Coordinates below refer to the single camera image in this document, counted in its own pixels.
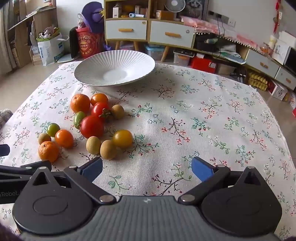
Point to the microwave oven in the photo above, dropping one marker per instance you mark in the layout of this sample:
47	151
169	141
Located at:
291	60

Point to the wall outlet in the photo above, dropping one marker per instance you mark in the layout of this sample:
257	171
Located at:
232	22

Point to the red printed drum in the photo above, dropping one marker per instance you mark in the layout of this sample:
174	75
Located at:
89	46

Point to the white ribbed plate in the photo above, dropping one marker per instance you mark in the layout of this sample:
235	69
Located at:
114	69

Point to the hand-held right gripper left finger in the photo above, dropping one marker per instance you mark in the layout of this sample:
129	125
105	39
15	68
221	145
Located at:
92	168

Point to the pink cloth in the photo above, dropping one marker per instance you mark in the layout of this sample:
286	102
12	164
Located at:
203	25

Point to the large tangerine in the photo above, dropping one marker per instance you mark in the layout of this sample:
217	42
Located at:
80	103

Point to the dark green lime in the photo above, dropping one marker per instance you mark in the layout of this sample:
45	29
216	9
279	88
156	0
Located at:
78	119

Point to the floral tablecloth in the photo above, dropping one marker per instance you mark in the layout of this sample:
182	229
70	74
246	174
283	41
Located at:
173	111

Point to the white desk fan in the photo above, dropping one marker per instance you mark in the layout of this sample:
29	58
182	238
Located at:
175	4

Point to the clear box black lid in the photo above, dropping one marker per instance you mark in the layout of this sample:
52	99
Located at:
182	58

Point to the black upright device white base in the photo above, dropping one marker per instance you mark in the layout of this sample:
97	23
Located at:
72	44

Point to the grey knit blanket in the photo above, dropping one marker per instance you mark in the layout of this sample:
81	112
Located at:
5	118

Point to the wooden bookshelf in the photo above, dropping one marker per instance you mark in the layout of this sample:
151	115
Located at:
22	46

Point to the small white box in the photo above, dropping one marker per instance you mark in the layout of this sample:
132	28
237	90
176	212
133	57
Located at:
116	11

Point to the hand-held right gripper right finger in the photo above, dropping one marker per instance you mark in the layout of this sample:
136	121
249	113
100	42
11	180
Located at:
201	168

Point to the white printed box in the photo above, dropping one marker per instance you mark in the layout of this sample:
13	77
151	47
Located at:
278	91

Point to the grey plush toy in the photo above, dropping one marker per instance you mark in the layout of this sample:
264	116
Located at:
47	32

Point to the yellow bottle pack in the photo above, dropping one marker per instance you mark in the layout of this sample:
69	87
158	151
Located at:
256	80

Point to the wall power strip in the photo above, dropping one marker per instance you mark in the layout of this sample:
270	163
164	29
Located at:
215	14

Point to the red hanging ornament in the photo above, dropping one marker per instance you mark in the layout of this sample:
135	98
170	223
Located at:
277	14

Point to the red box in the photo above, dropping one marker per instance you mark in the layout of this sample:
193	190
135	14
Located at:
202	64

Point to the longan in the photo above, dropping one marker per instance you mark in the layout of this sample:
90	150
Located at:
108	149
44	138
93	144
118	111

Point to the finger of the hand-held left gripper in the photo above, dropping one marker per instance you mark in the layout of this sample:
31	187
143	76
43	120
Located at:
23	170
3	150

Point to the low wooden cabinet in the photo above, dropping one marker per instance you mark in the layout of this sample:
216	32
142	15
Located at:
240	49

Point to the yellow cherry tomato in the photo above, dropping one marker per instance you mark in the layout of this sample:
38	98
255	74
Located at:
122	138

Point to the clear box pink contents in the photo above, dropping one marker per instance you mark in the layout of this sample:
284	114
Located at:
127	45

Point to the clear box blue lid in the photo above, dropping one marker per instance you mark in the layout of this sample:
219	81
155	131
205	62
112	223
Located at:
154	52

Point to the small tangerine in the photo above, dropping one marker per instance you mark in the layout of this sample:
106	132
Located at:
48	151

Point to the white cardboard box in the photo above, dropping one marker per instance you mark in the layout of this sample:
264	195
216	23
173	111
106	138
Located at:
285	37

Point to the purple plush toy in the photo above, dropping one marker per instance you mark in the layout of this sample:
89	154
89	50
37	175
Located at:
92	16

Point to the white paper bag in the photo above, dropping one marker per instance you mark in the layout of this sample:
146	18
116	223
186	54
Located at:
50	51

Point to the white infrared thermometer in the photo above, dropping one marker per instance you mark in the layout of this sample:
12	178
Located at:
136	15

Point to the orange cherry tomato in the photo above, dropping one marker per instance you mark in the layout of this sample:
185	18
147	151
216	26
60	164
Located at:
64	138
99	98

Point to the red tomato with calyx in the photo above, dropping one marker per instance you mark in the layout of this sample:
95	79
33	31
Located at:
99	110

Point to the light green lime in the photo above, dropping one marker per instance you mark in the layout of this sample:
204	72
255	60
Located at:
53	129

